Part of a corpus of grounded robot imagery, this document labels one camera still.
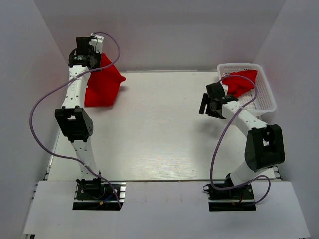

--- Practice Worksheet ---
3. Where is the red t shirt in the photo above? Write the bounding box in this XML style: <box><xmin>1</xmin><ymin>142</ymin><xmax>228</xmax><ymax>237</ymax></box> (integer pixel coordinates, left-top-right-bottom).
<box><xmin>84</xmin><ymin>65</ymin><xmax>126</xmax><ymax>107</ymax></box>
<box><xmin>222</xmin><ymin>70</ymin><xmax>258</xmax><ymax>98</ymax></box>

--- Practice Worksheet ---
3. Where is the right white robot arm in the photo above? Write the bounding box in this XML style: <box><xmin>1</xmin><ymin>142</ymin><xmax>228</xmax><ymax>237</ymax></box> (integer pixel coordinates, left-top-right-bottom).
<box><xmin>199</xmin><ymin>82</ymin><xmax>285</xmax><ymax>199</ymax></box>

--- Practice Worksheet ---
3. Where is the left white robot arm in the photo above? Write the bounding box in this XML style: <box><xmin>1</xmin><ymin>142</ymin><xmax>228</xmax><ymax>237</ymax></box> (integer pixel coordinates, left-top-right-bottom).
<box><xmin>54</xmin><ymin>34</ymin><xmax>105</xmax><ymax>199</ymax></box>

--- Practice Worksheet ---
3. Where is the red t shirt in basket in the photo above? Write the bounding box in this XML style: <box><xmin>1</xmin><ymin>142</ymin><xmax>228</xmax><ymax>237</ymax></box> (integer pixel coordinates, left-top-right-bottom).
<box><xmin>222</xmin><ymin>70</ymin><xmax>258</xmax><ymax>98</ymax></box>

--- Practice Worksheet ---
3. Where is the white plastic basket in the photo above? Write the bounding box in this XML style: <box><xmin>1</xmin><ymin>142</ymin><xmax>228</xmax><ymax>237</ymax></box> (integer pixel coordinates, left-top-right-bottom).
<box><xmin>217</xmin><ymin>63</ymin><xmax>277</xmax><ymax>117</ymax></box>

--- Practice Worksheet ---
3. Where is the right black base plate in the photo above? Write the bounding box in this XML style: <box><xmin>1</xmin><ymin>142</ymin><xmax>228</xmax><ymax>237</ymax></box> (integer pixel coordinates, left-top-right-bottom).
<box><xmin>203</xmin><ymin>184</ymin><xmax>256</xmax><ymax>212</ymax></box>

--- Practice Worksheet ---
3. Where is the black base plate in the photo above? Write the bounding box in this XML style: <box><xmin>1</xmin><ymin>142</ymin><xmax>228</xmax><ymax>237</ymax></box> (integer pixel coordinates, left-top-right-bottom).
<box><xmin>203</xmin><ymin>184</ymin><xmax>256</xmax><ymax>212</ymax></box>
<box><xmin>72</xmin><ymin>182</ymin><xmax>126</xmax><ymax>211</ymax></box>

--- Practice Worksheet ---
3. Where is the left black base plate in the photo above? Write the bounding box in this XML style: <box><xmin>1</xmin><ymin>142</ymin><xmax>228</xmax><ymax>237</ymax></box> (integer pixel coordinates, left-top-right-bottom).
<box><xmin>72</xmin><ymin>182</ymin><xmax>126</xmax><ymax>211</ymax></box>

